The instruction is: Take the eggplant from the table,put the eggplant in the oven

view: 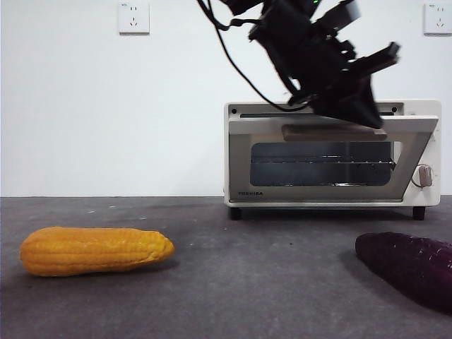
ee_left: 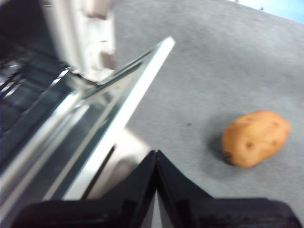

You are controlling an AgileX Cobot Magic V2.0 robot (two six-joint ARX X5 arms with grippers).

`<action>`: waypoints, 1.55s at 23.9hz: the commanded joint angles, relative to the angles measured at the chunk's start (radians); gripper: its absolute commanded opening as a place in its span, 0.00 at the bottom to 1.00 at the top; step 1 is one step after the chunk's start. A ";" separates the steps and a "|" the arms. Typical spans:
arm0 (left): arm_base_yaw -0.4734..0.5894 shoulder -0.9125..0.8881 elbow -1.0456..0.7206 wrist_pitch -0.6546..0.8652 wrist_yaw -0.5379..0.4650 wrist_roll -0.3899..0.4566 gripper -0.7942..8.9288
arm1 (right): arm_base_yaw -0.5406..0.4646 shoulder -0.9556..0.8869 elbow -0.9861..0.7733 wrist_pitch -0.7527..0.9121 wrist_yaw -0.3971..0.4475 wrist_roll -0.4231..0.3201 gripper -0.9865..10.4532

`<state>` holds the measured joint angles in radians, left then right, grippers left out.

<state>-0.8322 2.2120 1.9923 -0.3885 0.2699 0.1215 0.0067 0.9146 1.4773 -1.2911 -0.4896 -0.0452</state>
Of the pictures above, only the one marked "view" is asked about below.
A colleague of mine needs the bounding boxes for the round beige oven knob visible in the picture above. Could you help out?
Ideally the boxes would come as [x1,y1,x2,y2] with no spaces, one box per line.
[411,164,434,188]

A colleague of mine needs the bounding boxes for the metal wire oven rack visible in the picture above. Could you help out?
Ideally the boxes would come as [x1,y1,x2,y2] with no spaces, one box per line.
[251,158,396,167]

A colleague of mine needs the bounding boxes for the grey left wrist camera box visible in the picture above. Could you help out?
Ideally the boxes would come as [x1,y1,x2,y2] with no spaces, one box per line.
[319,1,362,29]

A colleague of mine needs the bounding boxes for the purple eggplant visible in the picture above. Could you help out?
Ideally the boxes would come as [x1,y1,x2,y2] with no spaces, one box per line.
[355,232,452,314]

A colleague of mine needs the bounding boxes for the glass oven door beige handle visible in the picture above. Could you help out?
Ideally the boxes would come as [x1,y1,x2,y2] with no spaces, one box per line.
[227,118,439,204]

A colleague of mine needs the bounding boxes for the yellow corn cob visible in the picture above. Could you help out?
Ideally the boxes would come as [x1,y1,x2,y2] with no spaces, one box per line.
[19,226,176,278]

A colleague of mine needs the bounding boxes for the white wall socket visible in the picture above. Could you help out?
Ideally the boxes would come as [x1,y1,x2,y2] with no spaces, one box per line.
[119,1,150,35]
[423,3,452,36]

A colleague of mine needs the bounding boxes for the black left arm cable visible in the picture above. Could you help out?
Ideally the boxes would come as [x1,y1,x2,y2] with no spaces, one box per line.
[196,0,311,111]

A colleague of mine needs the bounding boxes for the cream Toshiba toaster oven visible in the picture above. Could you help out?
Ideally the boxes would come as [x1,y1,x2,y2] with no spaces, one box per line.
[223,100,443,221]

